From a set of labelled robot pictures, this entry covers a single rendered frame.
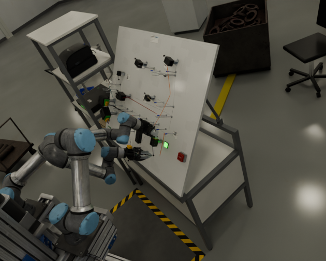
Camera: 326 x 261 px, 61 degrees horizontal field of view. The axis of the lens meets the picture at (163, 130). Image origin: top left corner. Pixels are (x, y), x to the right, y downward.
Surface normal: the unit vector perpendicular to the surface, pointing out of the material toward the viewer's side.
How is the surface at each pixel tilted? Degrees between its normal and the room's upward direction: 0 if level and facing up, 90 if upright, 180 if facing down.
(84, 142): 85
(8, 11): 90
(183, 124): 54
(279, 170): 0
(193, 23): 90
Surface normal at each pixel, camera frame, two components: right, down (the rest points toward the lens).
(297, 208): -0.31, -0.72
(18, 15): 0.87, 0.05
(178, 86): -0.78, 0.05
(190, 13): -0.37, 0.69
